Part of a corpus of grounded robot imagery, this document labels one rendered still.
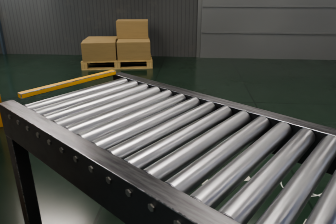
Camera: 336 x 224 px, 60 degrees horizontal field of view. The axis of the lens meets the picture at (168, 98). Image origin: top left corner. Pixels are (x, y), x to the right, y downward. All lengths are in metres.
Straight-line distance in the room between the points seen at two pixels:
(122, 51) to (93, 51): 0.45
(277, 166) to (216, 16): 4.78
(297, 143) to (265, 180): 0.20
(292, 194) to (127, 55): 4.16
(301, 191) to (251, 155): 0.15
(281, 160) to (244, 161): 0.09
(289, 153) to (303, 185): 0.12
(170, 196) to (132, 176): 0.10
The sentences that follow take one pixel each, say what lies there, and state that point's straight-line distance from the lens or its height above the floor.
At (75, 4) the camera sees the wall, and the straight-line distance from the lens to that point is 5.81.
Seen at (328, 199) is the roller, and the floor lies 0.80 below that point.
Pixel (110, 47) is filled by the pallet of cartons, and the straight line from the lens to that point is 4.63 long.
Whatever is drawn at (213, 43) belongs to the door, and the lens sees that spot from 5.44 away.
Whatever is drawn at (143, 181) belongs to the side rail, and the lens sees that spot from 0.62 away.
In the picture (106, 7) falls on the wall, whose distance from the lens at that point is 5.63.
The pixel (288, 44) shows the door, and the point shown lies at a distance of 5.69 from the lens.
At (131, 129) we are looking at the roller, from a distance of 0.83.
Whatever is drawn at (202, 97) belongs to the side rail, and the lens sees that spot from 1.07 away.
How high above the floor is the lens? 1.17
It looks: 20 degrees down
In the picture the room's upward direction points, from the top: straight up
